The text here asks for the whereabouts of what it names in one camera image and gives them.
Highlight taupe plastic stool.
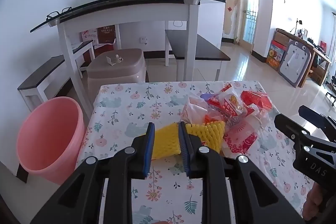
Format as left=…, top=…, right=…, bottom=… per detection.
left=87, top=49, right=147, bottom=109

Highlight pink plastic bucket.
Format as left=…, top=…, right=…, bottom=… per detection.
left=16, top=97, right=85, bottom=185

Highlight clear bag with red print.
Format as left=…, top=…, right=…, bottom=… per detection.
left=223, top=114, right=271, bottom=155

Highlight red white snack packet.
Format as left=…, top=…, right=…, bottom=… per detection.
left=222, top=93, right=249, bottom=120

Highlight person's right hand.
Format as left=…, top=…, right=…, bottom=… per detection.
left=302, top=183, right=327, bottom=221

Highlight red crumpled packet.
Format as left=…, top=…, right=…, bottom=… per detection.
left=241, top=90, right=273, bottom=111

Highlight white crumpled plastic bag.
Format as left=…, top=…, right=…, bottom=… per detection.
left=181, top=95, right=210, bottom=125

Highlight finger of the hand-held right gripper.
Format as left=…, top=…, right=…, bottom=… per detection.
left=274, top=113, right=336, bottom=154
left=297, top=105, right=336, bottom=141

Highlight glass balcony door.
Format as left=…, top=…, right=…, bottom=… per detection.
left=241, top=0, right=260, bottom=45

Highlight white table with glass top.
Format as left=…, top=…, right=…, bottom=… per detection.
left=30, top=0, right=227, bottom=119

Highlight white bench with dark top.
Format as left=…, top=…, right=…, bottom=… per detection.
left=165, top=29, right=231, bottom=81
left=17, top=40, right=95, bottom=112

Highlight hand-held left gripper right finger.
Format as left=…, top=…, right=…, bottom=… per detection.
left=179, top=121, right=305, bottom=224

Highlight black eyeglasses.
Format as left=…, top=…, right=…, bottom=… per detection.
left=46, top=7, right=72, bottom=21

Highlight dark red paper bag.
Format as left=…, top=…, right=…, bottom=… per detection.
left=97, top=26, right=116, bottom=45

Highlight wooden desk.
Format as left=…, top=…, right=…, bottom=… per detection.
left=276, top=28, right=332, bottom=86

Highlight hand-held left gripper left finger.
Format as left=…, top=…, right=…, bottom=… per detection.
left=30, top=122, right=156, bottom=224

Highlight floral printed tablecloth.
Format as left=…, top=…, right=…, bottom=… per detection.
left=75, top=81, right=319, bottom=224

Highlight brown cardboard box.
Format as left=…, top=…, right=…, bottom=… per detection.
left=273, top=29, right=290, bottom=46

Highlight black metal frame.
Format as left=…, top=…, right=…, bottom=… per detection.
left=325, top=74, right=336, bottom=109

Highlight grey children's drawing board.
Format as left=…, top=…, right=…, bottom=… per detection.
left=278, top=40, right=313, bottom=88

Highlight printed fruit carton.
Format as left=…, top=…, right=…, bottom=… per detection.
left=266, top=40, right=288, bottom=71

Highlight yellow foam fruit net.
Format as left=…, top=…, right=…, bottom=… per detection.
left=184, top=120, right=226, bottom=153
left=151, top=123, right=182, bottom=161

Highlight black desk stand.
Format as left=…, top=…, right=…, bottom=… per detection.
left=290, top=19, right=303, bottom=37

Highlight white and red paper bag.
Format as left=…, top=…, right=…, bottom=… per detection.
left=81, top=29, right=99, bottom=45

